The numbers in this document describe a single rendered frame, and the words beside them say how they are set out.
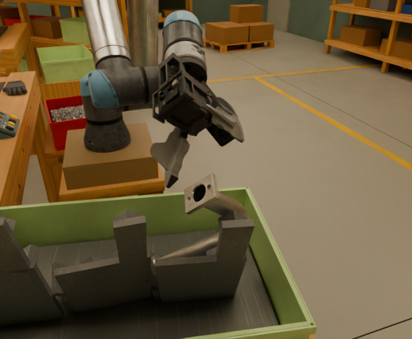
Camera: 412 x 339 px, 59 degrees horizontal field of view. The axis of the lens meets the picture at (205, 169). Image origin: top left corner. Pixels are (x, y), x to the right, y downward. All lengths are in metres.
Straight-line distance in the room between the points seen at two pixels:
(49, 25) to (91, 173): 3.61
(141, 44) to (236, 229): 0.71
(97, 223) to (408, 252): 1.91
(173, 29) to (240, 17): 7.12
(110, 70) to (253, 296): 0.54
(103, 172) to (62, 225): 0.27
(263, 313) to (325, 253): 1.51
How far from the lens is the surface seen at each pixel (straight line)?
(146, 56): 1.12
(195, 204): 0.50
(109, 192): 1.17
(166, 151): 0.59
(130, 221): 0.52
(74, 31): 4.31
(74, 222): 0.95
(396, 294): 2.17
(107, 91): 0.74
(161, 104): 0.58
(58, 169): 1.61
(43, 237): 0.99
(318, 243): 2.32
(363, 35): 6.92
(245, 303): 0.79
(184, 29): 0.71
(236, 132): 0.52
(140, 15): 1.06
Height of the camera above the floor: 1.45
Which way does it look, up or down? 29 degrees down
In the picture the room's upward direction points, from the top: straight up
